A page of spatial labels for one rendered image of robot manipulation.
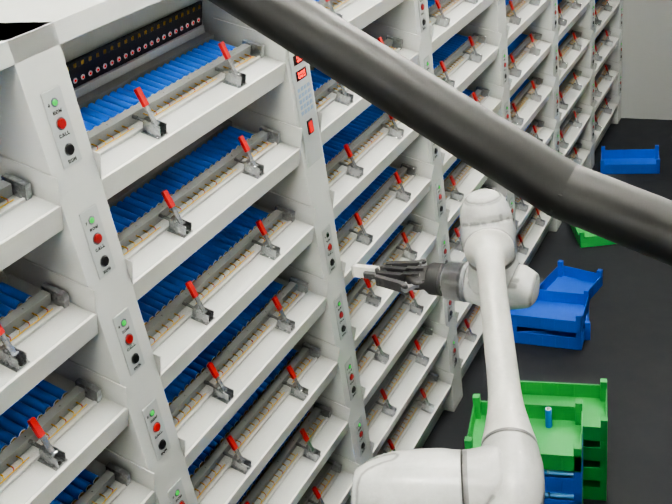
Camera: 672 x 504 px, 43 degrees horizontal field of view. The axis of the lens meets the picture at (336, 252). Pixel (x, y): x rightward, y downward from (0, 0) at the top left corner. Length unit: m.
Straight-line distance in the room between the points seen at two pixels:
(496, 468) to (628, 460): 1.57
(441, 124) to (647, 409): 2.88
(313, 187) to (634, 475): 1.50
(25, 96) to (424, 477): 0.86
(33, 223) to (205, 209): 0.47
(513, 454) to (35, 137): 0.92
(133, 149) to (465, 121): 1.22
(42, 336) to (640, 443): 2.14
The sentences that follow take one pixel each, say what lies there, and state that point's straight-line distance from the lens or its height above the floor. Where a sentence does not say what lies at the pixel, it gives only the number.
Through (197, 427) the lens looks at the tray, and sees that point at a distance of 1.82.
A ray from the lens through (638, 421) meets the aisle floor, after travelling 3.17.
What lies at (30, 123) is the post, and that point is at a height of 1.67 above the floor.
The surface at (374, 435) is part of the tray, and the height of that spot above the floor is 0.33.
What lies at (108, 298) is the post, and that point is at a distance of 1.51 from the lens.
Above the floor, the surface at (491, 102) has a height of 0.94.
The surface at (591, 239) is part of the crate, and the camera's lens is 4.14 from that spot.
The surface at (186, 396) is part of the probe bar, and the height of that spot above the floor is 0.98.
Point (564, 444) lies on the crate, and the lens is 2.46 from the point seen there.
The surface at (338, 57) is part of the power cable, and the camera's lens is 0.38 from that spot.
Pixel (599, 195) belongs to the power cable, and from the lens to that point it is 0.37.
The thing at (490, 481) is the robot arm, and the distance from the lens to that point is 1.46.
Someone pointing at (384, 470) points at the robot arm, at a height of 1.04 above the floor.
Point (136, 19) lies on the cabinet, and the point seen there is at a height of 1.69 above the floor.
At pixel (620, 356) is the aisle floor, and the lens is 3.46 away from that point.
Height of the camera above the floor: 2.05
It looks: 29 degrees down
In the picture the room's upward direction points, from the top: 9 degrees counter-clockwise
